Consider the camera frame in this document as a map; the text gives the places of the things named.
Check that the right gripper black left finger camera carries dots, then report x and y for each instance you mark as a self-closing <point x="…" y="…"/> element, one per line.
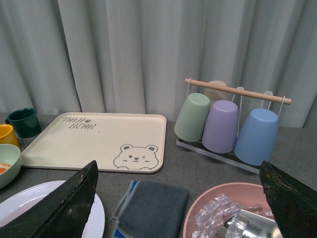
<point x="63" y="213"/>

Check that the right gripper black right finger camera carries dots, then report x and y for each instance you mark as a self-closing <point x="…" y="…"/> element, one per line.
<point x="293" y="204"/>

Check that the white ridged plate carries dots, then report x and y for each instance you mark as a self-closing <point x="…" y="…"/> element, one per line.
<point x="24" y="200"/>

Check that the metal scoop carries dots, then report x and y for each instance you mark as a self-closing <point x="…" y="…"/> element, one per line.
<point x="245" y="224"/>

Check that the blue plastic cup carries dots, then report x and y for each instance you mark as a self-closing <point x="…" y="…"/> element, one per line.
<point x="257" y="137"/>

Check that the toy fried egg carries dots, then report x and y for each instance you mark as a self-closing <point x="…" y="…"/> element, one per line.
<point x="4" y="167"/>

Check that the light green bowl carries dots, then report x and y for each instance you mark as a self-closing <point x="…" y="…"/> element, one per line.
<point x="10" y="154"/>

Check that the grey blue cloth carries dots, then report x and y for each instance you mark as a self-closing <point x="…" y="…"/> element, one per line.
<point x="150" y="209"/>

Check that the clear ice cubes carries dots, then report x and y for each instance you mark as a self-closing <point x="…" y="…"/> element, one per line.
<point x="217" y="211"/>

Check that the cream bear tray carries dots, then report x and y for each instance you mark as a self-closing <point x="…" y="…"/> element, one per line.
<point x="124" y="143"/>

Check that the yellow mug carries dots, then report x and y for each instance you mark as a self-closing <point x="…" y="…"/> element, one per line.
<point x="7" y="135"/>

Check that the dark green mug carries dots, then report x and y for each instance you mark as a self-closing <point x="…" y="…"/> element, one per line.
<point x="24" y="122"/>

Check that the purple plastic cup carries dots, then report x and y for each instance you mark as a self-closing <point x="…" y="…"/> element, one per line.
<point x="221" y="127"/>

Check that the green plastic cup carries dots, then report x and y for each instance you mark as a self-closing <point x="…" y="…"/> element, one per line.
<point x="192" y="118"/>

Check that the beige plastic cup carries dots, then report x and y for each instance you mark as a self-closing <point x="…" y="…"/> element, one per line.
<point x="216" y="95"/>

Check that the grey curtain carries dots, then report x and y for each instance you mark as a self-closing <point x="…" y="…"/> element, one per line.
<point x="132" y="56"/>

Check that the white cup rack wooden handle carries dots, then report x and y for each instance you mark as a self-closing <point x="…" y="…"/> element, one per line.
<point x="230" y="157"/>

